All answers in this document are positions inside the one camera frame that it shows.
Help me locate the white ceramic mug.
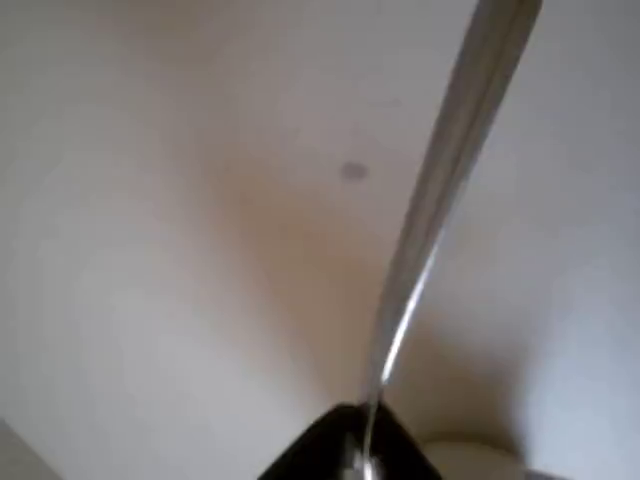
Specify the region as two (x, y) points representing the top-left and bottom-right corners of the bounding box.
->
(418, 430), (532, 480)

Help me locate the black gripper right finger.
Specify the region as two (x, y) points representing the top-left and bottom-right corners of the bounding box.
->
(372, 405), (444, 480)

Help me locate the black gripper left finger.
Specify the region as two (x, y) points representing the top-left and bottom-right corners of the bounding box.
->
(256, 403), (372, 480)

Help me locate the silver metal spoon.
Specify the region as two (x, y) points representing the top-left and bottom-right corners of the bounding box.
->
(355, 0), (545, 480)

